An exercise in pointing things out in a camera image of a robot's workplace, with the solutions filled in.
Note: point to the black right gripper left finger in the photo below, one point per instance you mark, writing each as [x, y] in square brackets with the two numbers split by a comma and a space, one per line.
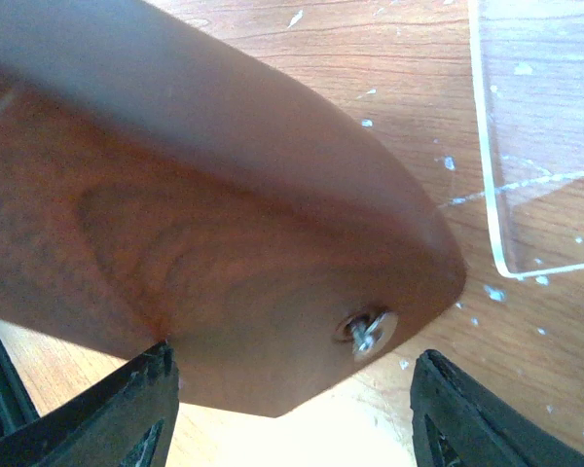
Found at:
[126, 419]

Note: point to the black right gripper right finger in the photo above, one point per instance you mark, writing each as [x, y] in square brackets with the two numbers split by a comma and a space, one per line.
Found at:
[459, 422]

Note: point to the clear acrylic metronome cover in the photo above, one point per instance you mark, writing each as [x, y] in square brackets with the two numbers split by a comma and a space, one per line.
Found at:
[527, 62]

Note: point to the brown wooden metronome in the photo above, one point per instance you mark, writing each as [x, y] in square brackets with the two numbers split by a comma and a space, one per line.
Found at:
[157, 184]

